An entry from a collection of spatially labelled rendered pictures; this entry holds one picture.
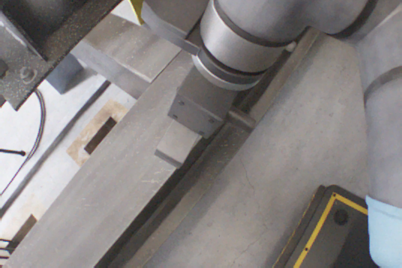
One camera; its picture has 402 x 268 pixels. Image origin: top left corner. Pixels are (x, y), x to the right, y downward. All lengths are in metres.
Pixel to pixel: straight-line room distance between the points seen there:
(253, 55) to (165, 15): 0.08
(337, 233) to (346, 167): 0.45
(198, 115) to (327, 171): 0.94
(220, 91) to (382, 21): 0.15
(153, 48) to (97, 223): 0.34
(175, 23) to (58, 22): 0.57
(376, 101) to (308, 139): 1.02
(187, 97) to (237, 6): 0.10
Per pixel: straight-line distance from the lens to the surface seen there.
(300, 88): 1.30
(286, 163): 1.16
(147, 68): 0.58
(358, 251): 0.83
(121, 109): 1.37
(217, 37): 0.23
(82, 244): 0.51
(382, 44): 0.20
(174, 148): 0.29
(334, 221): 0.81
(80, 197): 0.52
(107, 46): 0.65
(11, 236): 1.53
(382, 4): 0.21
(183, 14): 0.27
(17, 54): 0.81
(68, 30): 0.74
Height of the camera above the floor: 1.10
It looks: 61 degrees down
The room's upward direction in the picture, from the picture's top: 23 degrees counter-clockwise
